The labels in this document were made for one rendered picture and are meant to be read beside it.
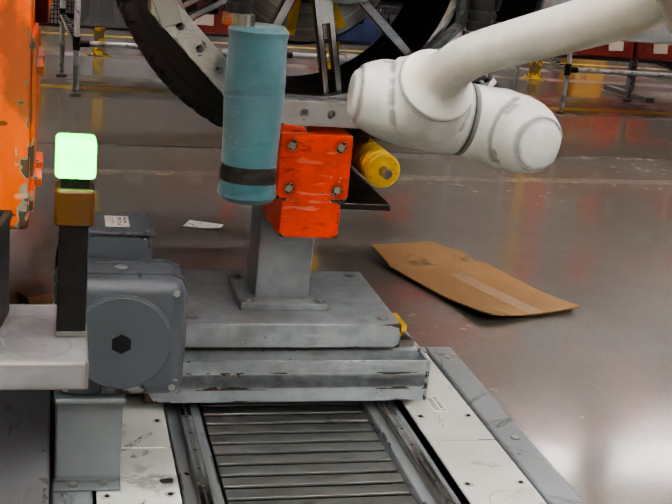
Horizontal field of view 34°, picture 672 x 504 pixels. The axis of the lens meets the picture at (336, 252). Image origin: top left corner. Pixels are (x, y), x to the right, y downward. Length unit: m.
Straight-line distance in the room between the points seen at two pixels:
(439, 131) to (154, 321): 0.46
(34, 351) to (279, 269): 0.88
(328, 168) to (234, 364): 0.37
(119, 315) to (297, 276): 0.55
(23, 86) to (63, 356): 0.31
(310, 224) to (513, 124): 0.46
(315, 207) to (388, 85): 0.40
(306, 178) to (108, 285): 0.41
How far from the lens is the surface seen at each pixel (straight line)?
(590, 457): 2.09
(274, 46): 1.58
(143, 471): 1.69
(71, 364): 1.11
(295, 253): 1.95
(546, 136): 1.46
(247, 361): 1.86
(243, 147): 1.60
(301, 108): 1.73
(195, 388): 1.87
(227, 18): 1.47
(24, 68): 1.26
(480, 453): 1.85
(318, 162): 1.75
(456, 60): 1.36
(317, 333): 1.90
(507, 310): 2.76
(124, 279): 1.50
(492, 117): 1.47
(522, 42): 1.32
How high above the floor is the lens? 0.89
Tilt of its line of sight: 17 degrees down
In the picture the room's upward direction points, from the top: 6 degrees clockwise
